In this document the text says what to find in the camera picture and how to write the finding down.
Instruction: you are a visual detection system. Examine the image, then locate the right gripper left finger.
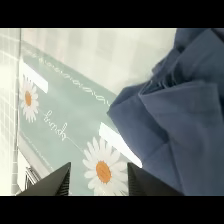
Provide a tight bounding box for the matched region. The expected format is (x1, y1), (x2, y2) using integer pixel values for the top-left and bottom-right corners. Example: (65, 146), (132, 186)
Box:
(17, 161), (72, 197)

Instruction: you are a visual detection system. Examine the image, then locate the blue shirt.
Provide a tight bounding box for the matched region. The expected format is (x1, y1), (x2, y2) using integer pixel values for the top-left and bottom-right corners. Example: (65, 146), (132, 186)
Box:
(106, 28), (224, 197)

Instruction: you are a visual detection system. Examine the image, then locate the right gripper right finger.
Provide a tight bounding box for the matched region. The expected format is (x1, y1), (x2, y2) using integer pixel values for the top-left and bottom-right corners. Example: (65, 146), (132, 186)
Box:
(127, 162), (184, 197)

